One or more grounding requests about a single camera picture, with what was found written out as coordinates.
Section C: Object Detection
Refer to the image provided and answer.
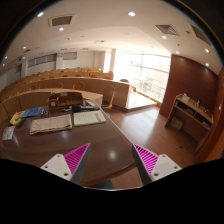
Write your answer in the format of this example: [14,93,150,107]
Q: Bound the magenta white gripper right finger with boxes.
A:
[132,144,181,185]

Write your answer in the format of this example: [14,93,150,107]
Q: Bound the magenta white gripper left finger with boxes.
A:
[42,143,91,185]

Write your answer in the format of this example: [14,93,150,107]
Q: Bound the beige folded towel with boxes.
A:
[30,114,72,135]

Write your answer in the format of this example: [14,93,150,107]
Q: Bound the cardboard box in cabinet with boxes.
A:
[170,117,183,131]

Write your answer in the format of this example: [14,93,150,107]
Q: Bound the white paper pad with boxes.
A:
[74,110,106,126]

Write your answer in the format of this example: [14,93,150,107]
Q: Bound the black small box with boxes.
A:
[72,105,82,113]

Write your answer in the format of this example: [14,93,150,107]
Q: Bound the wooden shelf cabinet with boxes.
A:
[165,94,213,147]

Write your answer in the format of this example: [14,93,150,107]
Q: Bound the wooden desktop organizer box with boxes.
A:
[48,92,83,110]

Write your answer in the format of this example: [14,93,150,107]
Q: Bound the wooden chair with blue seat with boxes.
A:
[101,86,115,109]

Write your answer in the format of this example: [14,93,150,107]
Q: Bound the white paper sheet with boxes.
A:
[2,126,15,140]

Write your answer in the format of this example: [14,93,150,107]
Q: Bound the yellow booklet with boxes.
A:
[10,111,24,125]

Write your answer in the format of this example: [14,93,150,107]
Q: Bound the long curved wooden desk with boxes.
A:
[0,77,131,107]

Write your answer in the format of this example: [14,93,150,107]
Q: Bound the wooden chair behind desk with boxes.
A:
[73,81,85,90]

